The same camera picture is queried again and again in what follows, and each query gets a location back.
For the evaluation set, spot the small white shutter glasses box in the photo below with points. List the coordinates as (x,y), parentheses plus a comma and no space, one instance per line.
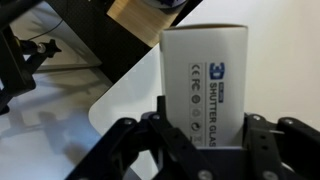
(180,66)

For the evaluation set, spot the black camera on tripod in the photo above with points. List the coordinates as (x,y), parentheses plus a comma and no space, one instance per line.
(13,66)

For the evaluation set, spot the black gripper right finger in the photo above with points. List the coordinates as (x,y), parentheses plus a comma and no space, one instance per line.
(286,153)

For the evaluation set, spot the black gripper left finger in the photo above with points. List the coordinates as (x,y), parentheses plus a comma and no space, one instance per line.
(150,153)

